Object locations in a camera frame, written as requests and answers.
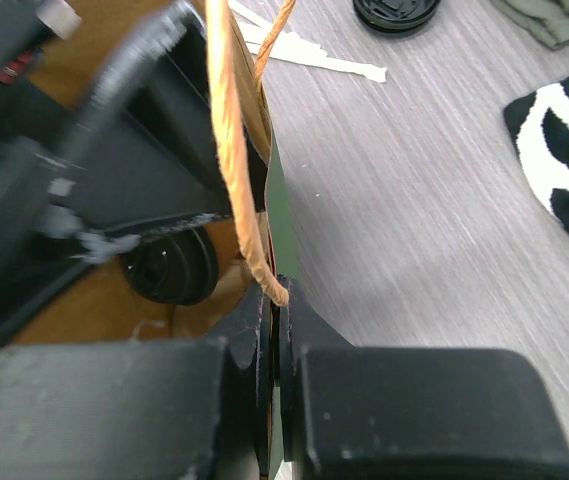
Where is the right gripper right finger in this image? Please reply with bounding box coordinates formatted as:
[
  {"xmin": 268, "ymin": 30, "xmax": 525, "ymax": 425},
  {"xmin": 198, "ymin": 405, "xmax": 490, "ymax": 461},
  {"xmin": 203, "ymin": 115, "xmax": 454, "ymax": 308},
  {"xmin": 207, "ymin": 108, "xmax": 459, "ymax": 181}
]
[{"xmin": 274, "ymin": 276, "xmax": 352, "ymax": 462}]

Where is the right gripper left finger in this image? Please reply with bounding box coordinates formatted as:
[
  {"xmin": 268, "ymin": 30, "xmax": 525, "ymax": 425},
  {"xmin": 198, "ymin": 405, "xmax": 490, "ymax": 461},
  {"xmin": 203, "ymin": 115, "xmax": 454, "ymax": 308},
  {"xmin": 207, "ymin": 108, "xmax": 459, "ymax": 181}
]
[{"xmin": 208, "ymin": 283, "xmax": 273, "ymax": 475}]

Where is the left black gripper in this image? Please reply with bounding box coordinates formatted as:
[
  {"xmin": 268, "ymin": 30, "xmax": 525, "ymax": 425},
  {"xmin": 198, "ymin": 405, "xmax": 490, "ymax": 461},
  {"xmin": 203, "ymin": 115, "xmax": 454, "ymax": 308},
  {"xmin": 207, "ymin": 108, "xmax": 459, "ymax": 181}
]
[{"xmin": 0, "ymin": 1, "xmax": 230, "ymax": 349}]

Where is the green paper gift bag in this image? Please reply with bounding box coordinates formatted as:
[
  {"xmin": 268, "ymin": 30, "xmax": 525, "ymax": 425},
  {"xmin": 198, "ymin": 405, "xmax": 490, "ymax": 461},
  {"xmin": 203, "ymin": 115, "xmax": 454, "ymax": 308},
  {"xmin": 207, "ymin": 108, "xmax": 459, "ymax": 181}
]
[{"xmin": 8, "ymin": 0, "xmax": 303, "ymax": 480}]

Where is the black plastic cup lid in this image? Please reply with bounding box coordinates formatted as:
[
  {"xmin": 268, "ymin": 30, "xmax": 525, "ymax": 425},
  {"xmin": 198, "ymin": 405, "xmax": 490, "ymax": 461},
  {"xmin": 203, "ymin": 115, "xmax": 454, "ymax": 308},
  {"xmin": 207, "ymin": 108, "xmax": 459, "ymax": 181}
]
[{"xmin": 352, "ymin": 0, "xmax": 441, "ymax": 35}]

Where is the white paper straw upper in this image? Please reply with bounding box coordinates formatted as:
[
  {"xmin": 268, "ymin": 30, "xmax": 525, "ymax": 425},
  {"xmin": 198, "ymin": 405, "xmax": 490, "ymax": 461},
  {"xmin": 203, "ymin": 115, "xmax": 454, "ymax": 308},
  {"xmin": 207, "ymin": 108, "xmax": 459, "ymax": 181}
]
[{"xmin": 270, "ymin": 33, "xmax": 387, "ymax": 83}]

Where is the zebra print pillow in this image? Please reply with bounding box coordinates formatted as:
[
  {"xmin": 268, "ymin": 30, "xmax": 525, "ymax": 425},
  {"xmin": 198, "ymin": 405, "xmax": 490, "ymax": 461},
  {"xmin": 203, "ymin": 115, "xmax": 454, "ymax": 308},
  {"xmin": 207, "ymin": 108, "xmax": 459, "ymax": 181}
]
[{"xmin": 503, "ymin": 76, "xmax": 569, "ymax": 235}]

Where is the olive green folded cloth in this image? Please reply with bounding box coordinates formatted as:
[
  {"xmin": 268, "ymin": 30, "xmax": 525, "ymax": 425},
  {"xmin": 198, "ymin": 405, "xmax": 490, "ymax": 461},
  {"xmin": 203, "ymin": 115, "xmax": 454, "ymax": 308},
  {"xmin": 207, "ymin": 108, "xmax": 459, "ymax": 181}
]
[{"xmin": 492, "ymin": 0, "xmax": 569, "ymax": 50}]

